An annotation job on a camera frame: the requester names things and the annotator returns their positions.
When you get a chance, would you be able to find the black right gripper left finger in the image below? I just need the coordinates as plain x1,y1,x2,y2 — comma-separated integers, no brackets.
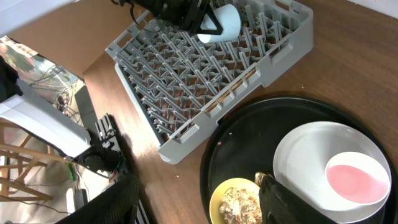
57,174,139,224

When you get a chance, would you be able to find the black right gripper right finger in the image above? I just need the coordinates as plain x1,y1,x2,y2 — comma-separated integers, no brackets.
259,180,335,224

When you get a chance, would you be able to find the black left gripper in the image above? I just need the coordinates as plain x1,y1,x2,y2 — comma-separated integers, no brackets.
111,0,223,35

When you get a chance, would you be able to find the light blue cup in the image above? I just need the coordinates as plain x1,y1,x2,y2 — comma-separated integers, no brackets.
197,4,241,44

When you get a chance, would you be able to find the wooden chopstick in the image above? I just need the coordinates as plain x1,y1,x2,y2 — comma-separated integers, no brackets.
204,68,256,113

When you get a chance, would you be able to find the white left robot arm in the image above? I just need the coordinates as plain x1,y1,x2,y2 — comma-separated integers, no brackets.
1,0,223,172

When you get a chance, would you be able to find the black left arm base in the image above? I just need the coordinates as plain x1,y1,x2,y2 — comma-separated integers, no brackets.
95,113,154,224

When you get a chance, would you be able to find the grey plastic dishwasher rack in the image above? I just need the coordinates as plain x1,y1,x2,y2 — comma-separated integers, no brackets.
106,1,314,164

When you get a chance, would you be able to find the gold snack wrapper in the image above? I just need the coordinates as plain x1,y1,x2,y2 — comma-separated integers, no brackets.
254,172,275,187

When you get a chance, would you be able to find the yellow bowl with food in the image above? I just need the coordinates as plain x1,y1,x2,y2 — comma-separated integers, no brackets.
209,178,262,224

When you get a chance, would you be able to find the white round plate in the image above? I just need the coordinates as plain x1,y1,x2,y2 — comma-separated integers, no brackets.
273,121,397,223

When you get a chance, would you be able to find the round black tray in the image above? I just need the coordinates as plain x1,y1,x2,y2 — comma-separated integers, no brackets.
200,96,382,215

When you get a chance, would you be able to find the pink cup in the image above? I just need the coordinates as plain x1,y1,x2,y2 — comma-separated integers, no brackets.
325,152,391,205

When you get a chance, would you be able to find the wooden chair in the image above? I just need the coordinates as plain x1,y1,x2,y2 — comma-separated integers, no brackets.
1,118,66,202

